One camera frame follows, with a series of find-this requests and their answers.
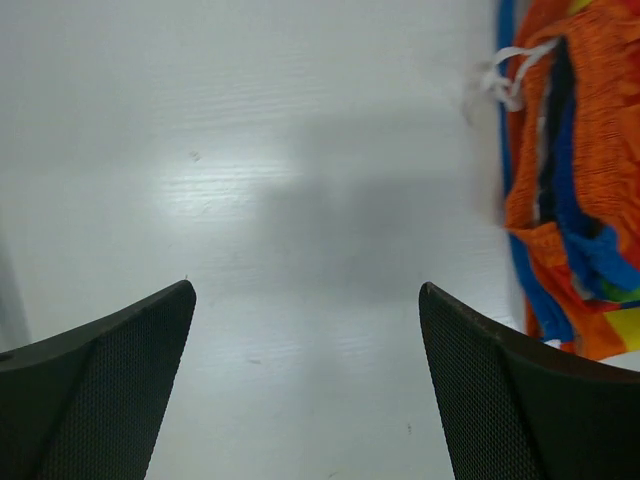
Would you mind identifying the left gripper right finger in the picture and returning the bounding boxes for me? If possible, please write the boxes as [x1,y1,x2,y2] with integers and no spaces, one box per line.
[419,283,639,479]

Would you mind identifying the rainbow striped shorts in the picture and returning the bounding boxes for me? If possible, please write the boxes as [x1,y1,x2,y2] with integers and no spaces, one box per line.
[471,1,639,360]

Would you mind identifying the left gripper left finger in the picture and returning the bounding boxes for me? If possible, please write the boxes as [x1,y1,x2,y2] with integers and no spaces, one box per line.
[1,280,196,479]

